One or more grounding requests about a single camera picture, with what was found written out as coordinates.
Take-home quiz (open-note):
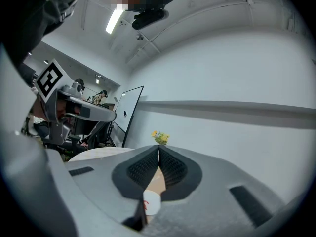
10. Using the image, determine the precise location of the person's left forearm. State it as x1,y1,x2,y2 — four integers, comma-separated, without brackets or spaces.
29,92,50,124

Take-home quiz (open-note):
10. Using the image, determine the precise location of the black head-worn camera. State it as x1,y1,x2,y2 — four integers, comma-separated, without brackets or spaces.
131,8,170,31

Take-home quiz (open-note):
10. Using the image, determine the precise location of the person's black clothing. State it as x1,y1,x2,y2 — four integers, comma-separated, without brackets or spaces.
0,0,83,68

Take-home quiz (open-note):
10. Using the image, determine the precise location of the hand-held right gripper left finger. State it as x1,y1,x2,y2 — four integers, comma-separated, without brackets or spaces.
65,144,160,237

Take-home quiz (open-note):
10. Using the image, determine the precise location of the white round plate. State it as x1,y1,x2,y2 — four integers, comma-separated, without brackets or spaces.
143,190,162,216

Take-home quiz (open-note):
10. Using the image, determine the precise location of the black office chair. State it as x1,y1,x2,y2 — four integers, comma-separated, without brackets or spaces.
71,121,115,150

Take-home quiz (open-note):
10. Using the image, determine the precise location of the black framed whiteboard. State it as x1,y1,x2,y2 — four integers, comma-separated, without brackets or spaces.
112,85,145,148

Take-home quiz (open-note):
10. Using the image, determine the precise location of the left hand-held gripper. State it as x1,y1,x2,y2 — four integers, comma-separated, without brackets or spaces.
34,59,117,146

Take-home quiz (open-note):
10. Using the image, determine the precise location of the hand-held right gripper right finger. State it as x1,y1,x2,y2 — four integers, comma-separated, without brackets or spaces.
147,144,286,237

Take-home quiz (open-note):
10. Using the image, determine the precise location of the person's left hand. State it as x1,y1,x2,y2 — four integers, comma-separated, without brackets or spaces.
56,102,68,120

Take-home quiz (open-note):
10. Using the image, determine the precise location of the yellow flower bouquet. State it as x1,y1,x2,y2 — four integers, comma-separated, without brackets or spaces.
151,130,171,146

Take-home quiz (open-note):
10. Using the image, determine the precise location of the long ceiling light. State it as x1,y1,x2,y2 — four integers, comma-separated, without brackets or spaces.
105,8,124,35

